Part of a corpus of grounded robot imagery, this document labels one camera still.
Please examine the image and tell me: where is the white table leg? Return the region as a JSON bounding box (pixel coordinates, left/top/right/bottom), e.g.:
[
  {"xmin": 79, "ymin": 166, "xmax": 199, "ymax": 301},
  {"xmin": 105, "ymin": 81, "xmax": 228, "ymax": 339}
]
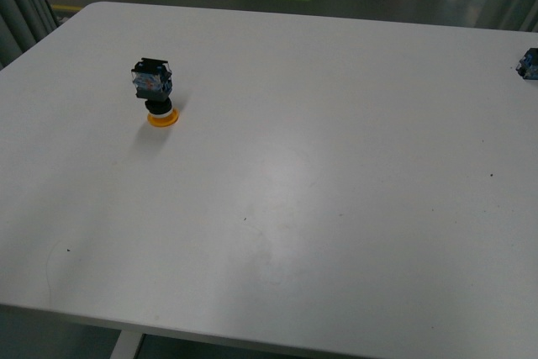
[{"xmin": 109, "ymin": 330, "xmax": 145, "ymax": 359}]

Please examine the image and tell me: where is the yellow floor tape line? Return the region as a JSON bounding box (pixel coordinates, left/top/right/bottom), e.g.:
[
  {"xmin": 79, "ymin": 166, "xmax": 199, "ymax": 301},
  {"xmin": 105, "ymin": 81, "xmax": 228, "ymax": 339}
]
[{"xmin": 51, "ymin": 4, "xmax": 82, "ymax": 13}]

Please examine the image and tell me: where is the yellow push button switch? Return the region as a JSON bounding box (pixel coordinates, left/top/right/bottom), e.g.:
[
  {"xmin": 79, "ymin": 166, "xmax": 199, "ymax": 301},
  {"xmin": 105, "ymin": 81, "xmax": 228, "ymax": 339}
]
[{"xmin": 131, "ymin": 57, "xmax": 179, "ymax": 128}]

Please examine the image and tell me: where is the push button switch at edge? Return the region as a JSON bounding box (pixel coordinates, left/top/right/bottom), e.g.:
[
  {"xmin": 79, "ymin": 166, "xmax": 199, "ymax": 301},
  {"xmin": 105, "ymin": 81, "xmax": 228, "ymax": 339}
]
[{"xmin": 516, "ymin": 48, "xmax": 538, "ymax": 80}]

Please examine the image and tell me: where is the grey curtain left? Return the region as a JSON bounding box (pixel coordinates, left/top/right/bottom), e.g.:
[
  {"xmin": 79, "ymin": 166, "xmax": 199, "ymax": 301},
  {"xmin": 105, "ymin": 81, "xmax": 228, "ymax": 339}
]
[{"xmin": 1, "ymin": 0, "xmax": 59, "ymax": 68}]

